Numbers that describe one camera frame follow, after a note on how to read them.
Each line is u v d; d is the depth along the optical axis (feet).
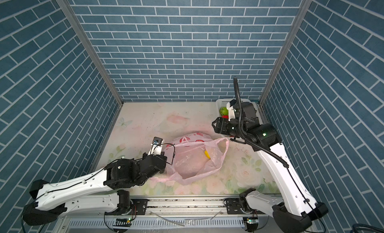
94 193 1.48
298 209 1.18
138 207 2.42
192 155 3.02
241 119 1.51
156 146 1.87
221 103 3.65
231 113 1.92
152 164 1.58
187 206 2.48
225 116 3.34
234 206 2.42
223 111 3.48
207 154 2.87
